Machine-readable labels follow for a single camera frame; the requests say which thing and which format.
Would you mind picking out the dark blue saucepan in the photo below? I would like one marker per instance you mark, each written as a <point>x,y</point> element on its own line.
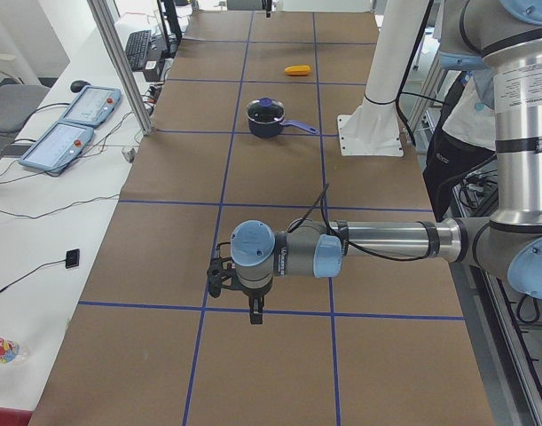
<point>273,129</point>

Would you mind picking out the glass lid blue knob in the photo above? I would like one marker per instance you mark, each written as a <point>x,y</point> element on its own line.
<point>265,110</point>

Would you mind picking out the yellow corn cob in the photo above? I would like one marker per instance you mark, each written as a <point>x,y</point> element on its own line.
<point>298,70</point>

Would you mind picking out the small black square sensor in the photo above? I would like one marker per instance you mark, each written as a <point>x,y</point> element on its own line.
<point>72,259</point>

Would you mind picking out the lower teach pendant tablet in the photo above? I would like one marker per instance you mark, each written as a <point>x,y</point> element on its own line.
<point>57,147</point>

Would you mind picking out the teach pendant tablet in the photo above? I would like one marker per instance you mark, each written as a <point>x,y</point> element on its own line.
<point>92,106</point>
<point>57,147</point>

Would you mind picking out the upper teach pendant tablet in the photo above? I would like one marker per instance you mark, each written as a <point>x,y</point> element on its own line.
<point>92,106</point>

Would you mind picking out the red plastic bottle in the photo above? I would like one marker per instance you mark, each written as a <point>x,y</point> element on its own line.
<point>12,352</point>

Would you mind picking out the black computer mouse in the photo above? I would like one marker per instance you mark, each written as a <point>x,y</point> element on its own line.
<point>77,85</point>

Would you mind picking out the black keyboard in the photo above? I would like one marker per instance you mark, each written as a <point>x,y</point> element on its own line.
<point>136,49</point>

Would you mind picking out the grey office chair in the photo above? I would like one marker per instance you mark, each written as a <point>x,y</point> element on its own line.
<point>17,102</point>

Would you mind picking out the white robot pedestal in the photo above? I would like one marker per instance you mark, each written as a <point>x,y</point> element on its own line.
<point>373,129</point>

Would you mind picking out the aluminium frame post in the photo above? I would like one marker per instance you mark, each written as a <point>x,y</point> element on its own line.
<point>105,24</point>

